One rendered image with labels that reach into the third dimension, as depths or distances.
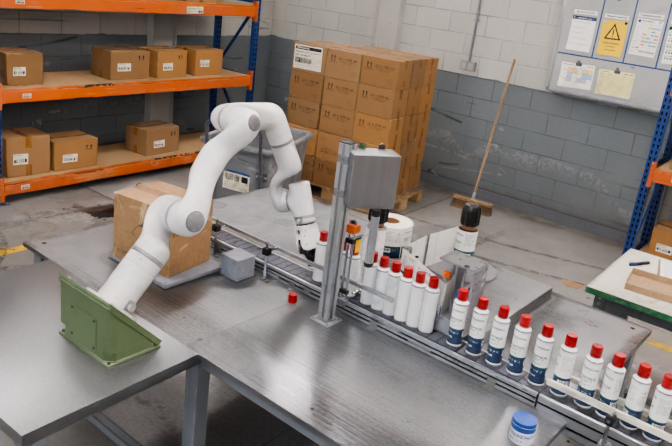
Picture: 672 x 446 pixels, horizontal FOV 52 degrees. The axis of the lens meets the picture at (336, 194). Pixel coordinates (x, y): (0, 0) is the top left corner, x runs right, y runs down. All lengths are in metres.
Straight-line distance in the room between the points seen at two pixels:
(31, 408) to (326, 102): 4.63
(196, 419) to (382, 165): 1.06
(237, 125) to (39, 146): 3.86
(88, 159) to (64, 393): 4.35
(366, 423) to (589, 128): 5.06
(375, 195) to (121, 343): 0.93
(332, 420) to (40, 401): 0.80
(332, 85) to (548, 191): 2.34
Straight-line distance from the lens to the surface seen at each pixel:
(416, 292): 2.43
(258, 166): 4.93
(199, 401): 2.47
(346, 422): 2.07
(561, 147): 6.87
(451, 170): 7.38
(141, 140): 6.75
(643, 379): 2.20
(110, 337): 2.19
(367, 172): 2.31
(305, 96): 6.38
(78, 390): 2.16
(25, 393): 2.17
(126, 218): 2.82
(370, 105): 6.03
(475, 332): 2.36
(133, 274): 2.30
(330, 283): 2.47
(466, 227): 2.97
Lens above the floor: 2.03
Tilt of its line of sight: 18 degrees down
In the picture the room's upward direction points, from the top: 7 degrees clockwise
